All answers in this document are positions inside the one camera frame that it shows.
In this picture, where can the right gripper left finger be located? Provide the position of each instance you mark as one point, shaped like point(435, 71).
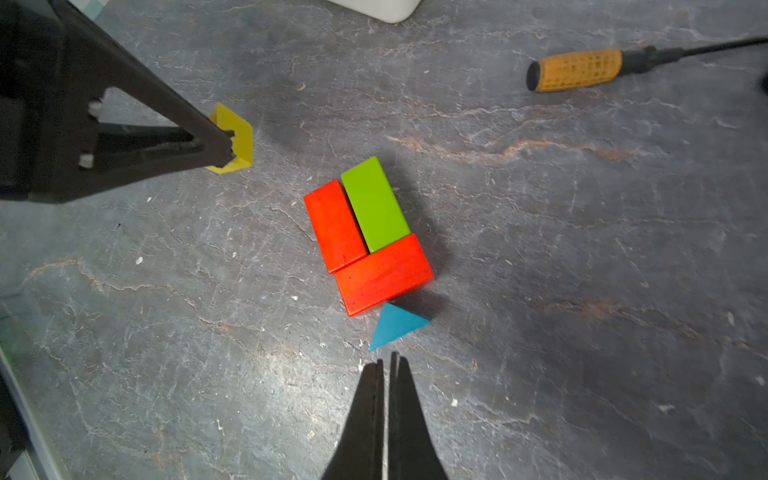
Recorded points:
point(359, 453)

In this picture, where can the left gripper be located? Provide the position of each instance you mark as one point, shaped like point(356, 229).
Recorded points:
point(82, 115)

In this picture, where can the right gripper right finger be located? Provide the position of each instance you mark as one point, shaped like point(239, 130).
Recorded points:
point(411, 454)

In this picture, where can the teal small block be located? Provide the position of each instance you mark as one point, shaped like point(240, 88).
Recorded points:
point(395, 322)

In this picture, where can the red block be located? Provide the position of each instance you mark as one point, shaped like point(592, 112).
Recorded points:
point(384, 275)
point(337, 233)

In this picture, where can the yellow small block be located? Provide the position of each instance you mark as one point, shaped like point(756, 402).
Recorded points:
point(241, 140)

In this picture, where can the green rectangular block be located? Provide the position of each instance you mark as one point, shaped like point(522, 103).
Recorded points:
point(374, 204)

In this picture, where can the white plastic storage box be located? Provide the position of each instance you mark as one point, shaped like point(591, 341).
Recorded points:
point(388, 11)

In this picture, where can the small wooden-handled screwdriver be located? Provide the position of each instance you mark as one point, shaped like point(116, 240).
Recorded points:
point(588, 68)

